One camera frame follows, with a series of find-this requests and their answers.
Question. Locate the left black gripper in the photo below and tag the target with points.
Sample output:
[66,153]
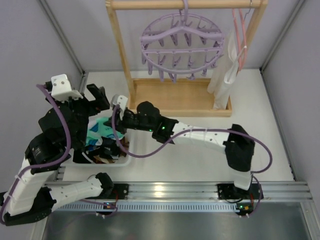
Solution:
[83,103]

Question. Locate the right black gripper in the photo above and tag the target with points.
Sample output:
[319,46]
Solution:
[122,120]

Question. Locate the brown tan argyle sock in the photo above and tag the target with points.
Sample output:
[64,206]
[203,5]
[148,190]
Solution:
[125,147]

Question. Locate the mint green sock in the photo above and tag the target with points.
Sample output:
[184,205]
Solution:
[93,141]
[96,130]

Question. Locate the black blue sock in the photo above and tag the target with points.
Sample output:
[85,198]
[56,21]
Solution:
[108,150]

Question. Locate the brown tan striped sock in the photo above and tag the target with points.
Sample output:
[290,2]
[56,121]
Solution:
[98,160]

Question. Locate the purple round clip hanger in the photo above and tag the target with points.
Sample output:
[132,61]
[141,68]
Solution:
[181,43]

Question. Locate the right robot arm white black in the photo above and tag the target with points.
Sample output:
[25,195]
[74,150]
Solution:
[235,143]

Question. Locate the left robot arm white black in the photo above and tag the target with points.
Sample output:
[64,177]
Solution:
[28,200]

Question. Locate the pink clothes hanger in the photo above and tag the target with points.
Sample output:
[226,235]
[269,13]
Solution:
[241,43]

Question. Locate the white plastic basket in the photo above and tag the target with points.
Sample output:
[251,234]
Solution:
[121,162]

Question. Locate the wooden clothes rack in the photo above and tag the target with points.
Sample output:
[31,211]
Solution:
[183,98]

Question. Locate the white hanging cloth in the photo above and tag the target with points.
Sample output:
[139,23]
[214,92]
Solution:
[225,72]

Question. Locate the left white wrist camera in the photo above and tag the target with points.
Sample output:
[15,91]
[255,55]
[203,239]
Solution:
[62,90]

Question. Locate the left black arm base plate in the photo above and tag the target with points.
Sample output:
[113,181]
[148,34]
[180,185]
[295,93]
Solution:
[120,191]

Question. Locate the aluminium rail frame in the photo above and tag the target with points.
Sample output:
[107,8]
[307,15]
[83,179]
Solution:
[190,197]

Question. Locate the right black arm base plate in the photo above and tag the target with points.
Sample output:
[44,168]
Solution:
[227,191]

